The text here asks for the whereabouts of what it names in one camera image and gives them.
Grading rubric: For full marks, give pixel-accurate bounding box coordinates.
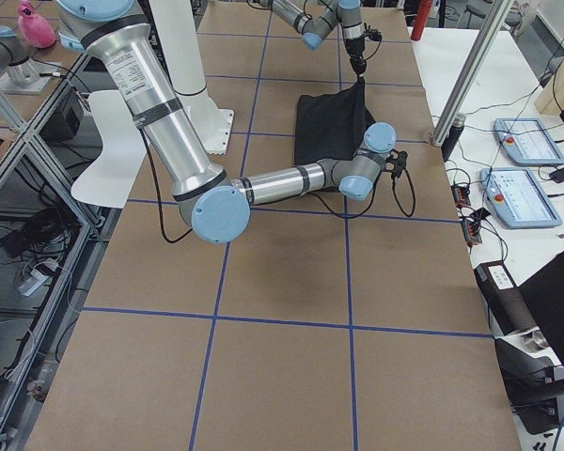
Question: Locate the third robot base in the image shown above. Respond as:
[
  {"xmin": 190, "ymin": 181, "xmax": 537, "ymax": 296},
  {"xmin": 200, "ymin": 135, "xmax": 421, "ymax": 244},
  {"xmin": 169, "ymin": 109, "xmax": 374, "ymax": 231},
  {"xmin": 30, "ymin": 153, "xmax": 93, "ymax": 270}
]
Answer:
[{"xmin": 0, "ymin": 24, "xmax": 49, "ymax": 95}]

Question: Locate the upper blue teach pendant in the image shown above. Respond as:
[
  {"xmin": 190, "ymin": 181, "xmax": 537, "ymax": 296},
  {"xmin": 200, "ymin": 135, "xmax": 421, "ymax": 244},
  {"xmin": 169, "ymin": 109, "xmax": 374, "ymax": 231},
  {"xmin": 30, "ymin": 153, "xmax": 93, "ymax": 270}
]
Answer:
[{"xmin": 493, "ymin": 117, "xmax": 564, "ymax": 166}]

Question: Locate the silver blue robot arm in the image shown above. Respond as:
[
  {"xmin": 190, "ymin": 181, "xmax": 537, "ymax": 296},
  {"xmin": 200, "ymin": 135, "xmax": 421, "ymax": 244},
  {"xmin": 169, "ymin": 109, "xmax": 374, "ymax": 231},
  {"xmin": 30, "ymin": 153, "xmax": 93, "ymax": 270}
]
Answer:
[
  {"xmin": 57, "ymin": 1, "xmax": 408, "ymax": 243},
  {"xmin": 250, "ymin": 0, "xmax": 382, "ymax": 77}
]

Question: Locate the black water bottle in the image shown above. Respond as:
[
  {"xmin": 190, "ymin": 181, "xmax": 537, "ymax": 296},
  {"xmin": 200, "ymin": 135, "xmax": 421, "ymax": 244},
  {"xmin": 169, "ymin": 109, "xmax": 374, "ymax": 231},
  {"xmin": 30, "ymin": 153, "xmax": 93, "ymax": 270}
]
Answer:
[{"xmin": 441, "ymin": 113, "xmax": 466, "ymax": 163}]

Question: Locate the grey aluminium frame post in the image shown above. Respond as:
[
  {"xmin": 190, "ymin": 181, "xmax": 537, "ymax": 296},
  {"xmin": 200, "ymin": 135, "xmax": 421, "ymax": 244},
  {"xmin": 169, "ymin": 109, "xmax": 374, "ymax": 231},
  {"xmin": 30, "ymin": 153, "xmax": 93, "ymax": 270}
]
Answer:
[{"xmin": 431, "ymin": 0, "xmax": 513, "ymax": 147}]

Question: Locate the pink plush toy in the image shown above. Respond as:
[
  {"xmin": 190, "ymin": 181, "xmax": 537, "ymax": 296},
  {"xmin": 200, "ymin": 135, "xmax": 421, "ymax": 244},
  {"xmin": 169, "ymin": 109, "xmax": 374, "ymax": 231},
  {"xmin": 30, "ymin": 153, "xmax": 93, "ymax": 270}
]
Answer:
[{"xmin": 17, "ymin": 1, "xmax": 56, "ymax": 49}]

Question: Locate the black monitor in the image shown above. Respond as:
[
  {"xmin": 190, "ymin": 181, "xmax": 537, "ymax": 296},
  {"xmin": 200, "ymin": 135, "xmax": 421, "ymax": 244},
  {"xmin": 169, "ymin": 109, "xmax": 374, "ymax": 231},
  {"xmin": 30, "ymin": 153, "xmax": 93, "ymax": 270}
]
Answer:
[{"xmin": 519, "ymin": 251, "xmax": 564, "ymax": 365}]

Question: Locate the red bottle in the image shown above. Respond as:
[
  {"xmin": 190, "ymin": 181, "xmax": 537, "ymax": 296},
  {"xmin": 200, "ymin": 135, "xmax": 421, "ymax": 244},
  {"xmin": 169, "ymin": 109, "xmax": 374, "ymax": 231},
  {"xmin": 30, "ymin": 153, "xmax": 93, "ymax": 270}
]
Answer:
[{"xmin": 410, "ymin": 0, "xmax": 434, "ymax": 41}]

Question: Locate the black box device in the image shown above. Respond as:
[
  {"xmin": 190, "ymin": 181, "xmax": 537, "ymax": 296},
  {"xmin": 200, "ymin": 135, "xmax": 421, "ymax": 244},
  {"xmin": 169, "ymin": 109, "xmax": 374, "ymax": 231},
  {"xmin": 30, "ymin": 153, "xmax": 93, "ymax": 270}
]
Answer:
[{"xmin": 39, "ymin": 90, "xmax": 84, "ymax": 142}]

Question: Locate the black graphic t-shirt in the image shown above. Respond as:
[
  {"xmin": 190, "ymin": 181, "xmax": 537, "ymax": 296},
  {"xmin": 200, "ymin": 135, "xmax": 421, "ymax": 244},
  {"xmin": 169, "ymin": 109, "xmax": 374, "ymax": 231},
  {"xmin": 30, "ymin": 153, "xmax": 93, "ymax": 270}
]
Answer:
[{"xmin": 293, "ymin": 77, "xmax": 375, "ymax": 164}]

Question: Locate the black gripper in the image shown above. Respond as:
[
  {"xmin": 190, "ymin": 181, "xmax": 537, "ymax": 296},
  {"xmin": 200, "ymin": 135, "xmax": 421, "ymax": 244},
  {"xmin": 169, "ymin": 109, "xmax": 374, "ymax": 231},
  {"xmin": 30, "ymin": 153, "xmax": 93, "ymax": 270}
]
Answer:
[
  {"xmin": 343, "ymin": 28, "xmax": 382, "ymax": 77},
  {"xmin": 382, "ymin": 148, "xmax": 408, "ymax": 178}
]

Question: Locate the blue teach pendant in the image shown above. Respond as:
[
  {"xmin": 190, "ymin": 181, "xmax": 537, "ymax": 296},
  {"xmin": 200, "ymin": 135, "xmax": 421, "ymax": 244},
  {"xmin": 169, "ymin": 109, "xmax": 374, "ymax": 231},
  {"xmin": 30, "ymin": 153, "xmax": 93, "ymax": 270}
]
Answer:
[
  {"xmin": 493, "ymin": 117, "xmax": 564, "ymax": 166},
  {"xmin": 479, "ymin": 167, "xmax": 562, "ymax": 229}
]

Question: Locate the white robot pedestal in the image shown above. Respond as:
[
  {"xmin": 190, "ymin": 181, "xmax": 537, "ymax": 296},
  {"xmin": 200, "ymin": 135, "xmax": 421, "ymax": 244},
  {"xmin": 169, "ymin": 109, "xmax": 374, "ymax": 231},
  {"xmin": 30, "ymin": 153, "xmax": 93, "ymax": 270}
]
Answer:
[{"xmin": 149, "ymin": 0, "xmax": 234, "ymax": 155}]

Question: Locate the white plastic chair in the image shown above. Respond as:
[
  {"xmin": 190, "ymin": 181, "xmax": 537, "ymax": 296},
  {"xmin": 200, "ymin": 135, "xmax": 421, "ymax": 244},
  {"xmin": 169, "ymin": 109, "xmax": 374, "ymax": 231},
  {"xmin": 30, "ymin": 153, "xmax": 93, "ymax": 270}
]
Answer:
[{"xmin": 70, "ymin": 90, "xmax": 146, "ymax": 209}]

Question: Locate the lower blue teach pendant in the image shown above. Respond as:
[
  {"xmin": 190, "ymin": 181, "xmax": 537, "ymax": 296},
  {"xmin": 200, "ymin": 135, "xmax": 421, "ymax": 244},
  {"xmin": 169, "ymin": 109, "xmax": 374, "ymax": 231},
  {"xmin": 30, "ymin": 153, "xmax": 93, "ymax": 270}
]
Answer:
[{"xmin": 479, "ymin": 167, "xmax": 562, "ymax": 229}]

